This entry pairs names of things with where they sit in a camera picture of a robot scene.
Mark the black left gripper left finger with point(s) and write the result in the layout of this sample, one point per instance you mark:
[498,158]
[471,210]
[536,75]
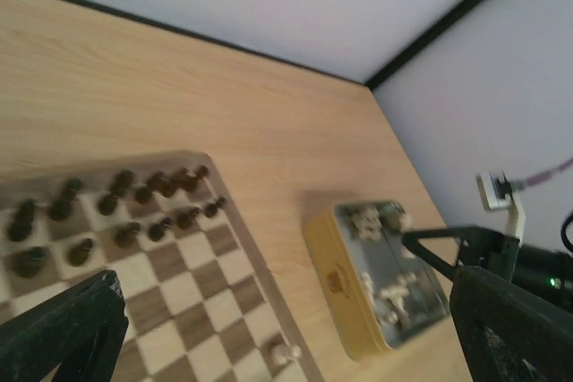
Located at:
[78,333]

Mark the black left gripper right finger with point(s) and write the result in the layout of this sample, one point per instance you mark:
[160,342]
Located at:
[507,333]

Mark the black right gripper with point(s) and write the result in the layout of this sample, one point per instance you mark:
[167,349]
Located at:
[446,248]

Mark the light chess pawn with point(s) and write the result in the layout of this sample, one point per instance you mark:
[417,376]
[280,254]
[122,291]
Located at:
[282,354]

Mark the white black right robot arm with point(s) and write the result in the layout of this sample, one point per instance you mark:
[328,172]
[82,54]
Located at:
[546,274]

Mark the light chess piece in tin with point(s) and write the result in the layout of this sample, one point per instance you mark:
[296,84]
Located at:
[367,224]
[388,303]

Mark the dark chess piece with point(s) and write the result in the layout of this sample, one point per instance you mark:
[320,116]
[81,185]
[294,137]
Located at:
[80,252]
[126,235]
[185,218]
[212,208]
[144,192]
[119,186]
[157,230]
[28,263]
[62,206]
[191,181]
[21,225]
[170,184]

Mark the wooden chess board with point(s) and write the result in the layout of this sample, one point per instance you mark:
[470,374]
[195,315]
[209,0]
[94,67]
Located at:
[201,303]

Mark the gold metal tin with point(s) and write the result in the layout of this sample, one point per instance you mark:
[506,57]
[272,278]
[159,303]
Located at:
[339,258]

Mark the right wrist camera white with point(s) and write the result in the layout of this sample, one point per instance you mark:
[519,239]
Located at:
[498,193]

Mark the black frame post right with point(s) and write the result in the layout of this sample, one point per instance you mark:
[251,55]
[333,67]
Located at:
[447,21]

